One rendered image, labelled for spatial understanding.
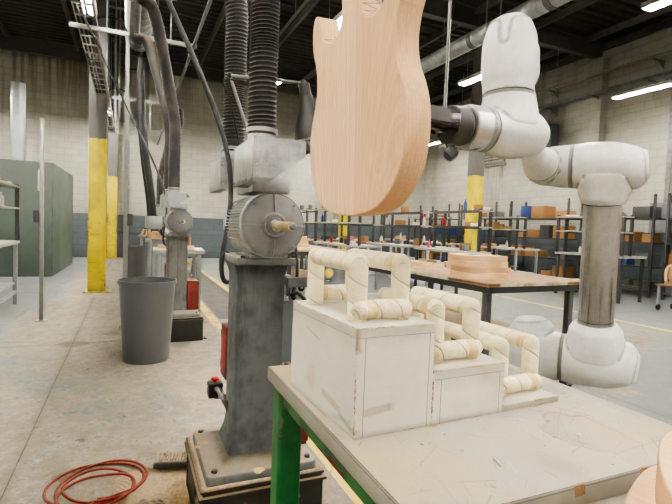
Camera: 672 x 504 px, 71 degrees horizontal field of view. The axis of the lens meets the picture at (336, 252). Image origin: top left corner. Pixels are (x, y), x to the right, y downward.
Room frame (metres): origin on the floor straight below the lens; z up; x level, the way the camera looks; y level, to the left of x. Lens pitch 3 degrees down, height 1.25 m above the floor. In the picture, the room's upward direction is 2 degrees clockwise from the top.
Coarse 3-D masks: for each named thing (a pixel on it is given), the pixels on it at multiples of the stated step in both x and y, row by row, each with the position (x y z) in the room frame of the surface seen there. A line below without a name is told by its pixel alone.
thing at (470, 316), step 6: (462, 312) 0.87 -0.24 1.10; (468, 312) 0.85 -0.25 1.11; (474, 312) 0.85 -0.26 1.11; (462, 318) 0.87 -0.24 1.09; (468, 318) 0.85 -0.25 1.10; (474, 318) 0.85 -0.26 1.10; (462, 324) 0.87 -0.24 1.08; (468, 324) 0.85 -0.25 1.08; (474, 324) 0.85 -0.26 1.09; (462, 330) 0.86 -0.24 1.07; (468, 330) 0.85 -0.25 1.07; (474, 330) 0.85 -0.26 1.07; (462, 336) 0.86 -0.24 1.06; (468, 336) 0.85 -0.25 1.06; (474, 336) 0.85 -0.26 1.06
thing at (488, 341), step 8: (448, 328) 1.02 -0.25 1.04; (456, 328) 1.00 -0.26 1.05; (448, 336) 1.03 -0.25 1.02; (456, 336) 0.99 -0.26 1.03; (480, 336) 0.93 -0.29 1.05; (488, 336) 0.92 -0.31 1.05; (496, 336) 0.91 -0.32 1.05; (488, 344) 0.91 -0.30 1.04; (496, 344) 0.89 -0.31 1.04; (504, 344) 0.89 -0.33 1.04
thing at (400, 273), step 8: (400, 264) 0.78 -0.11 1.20; (408, 264) 0.78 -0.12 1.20; (392, 272) 0.79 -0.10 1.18; (400, 272) 0.78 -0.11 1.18; (408, 272) 0.78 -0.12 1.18; (392, 280) 0.79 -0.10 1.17; (400, 280) 0.78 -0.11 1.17; (408, 280) 0.79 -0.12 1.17; (392, 288) 0.79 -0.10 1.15; (400, 288) 0.78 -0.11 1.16; (408, 288) 0.79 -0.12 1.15; (392, 296) 0.79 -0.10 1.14; (400, 296) 0.78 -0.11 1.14; (408, 296) 0.79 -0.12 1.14
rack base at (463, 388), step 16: (448, 368) 0.79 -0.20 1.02; (464, 368) 0.80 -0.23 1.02; (480, 368) 0.81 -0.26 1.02; (496, 368) 0.83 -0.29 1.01; (448, 384) 0.78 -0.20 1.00; (464, 384) 0.80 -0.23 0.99; (480, 384) 0.81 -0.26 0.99; (496, 384) 0.83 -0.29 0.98; (432, 400) 0.77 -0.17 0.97; (448, 400) 0.78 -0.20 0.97; (464, 400) 0.80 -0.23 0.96; (480, 400) 0.81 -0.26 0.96; (496, 400) 0.83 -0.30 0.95; (432, 416) 0.77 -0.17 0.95; (448, 416) 0.78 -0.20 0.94; (464, 416) 0.80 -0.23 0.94
